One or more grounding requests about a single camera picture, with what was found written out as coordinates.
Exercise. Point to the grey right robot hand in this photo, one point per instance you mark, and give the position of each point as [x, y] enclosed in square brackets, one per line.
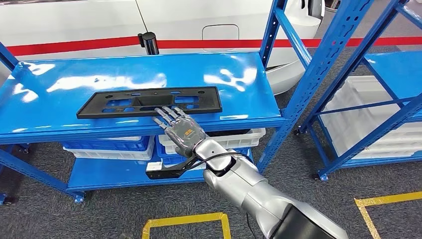
[183, 132]

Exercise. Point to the long black plastic part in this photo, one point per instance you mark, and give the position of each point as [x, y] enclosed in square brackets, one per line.
[197, 100]

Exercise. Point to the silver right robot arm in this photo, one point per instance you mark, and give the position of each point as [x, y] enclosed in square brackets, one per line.
[250, 194]

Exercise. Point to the blue steel shelf rack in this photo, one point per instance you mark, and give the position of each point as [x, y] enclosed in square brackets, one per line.
[395, 69]
[99, 76]

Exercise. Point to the black parts in bin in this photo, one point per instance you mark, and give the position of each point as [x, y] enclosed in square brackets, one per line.
[230, 132]

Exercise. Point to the yellow floor tape square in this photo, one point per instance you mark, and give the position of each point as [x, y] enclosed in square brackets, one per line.
[184, 219]
[379, 199]

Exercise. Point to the red barrier belt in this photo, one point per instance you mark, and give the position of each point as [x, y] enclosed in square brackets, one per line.
[296, 43]
[66, 46]

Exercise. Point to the white car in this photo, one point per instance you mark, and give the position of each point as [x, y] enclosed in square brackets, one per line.
[82, 19]

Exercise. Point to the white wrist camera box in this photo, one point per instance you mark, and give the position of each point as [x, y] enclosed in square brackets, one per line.
[154, 166]

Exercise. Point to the black barrier stanchion post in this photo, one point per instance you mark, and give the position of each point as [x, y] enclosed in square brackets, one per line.
[150, 43]

